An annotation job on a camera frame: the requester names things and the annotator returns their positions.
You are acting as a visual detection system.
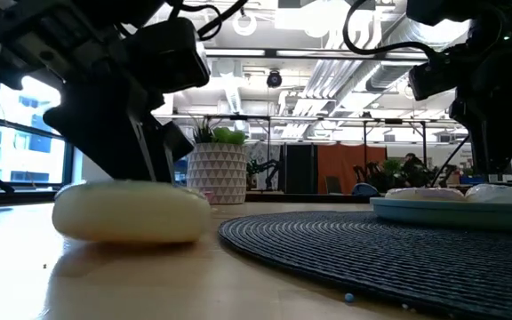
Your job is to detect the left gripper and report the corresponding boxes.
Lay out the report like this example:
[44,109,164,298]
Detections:
[0,0,175,183]

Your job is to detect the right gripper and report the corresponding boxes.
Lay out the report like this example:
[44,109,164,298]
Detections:
[406,0,512,174]

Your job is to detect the large white sprinkled donut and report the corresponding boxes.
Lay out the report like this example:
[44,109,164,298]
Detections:
[464,183,512,205]

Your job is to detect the large green drizzled donut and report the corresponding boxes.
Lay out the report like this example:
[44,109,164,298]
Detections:
[51,180,213,244]

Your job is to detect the large pink drizzled donut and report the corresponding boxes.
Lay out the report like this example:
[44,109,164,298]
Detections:
[384,187,467,202]

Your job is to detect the succulent in white patterned pot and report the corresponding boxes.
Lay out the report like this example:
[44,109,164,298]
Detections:
[186,116,249,205]

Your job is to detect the sage green round plate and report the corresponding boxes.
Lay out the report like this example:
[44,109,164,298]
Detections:
[370,196,512,233]

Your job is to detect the person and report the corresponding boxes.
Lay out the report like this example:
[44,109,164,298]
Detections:
[401,153,436,188]

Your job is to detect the background green plant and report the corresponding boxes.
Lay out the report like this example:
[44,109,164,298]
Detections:
[380,158,403,188]

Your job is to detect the black cabinet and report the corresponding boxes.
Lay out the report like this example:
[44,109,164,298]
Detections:
[284,142,319,195]

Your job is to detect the blue chair back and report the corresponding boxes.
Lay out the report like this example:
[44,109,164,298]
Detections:
[351,182,380,198]

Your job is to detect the black round woven placemat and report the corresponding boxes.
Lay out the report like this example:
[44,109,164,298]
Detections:
[218,210,512,320]

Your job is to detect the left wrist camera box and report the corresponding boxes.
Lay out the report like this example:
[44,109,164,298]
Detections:
[122,16,212,95]

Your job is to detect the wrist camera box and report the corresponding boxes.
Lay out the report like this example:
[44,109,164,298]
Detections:
[122,16,212,95]
[408,52,464,102]

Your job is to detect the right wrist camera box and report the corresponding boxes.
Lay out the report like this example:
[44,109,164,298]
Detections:
[408,52,464,102]

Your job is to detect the black overhead camera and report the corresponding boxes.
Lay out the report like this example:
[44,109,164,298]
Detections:
[266,69,284,89]

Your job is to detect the silver ventilation duct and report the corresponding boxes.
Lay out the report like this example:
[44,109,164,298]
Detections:
[365,17,471,93]

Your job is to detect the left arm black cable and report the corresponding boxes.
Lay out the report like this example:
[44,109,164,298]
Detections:
[166,0,249,42]

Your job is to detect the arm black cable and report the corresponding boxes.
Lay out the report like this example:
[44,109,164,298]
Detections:
[342,0,439,61]
[166,0,249,42]

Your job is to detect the white ring lamp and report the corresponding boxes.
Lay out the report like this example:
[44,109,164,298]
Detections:
[232,11,258,37]

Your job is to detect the black aluminium table frame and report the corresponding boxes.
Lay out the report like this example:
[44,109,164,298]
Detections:
[244,190,372,204]

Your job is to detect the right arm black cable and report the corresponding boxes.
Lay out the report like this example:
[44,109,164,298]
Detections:
[342,0,439,61]

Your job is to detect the orange partition wall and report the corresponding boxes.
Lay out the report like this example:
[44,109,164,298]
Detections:
[317,144,388,195]

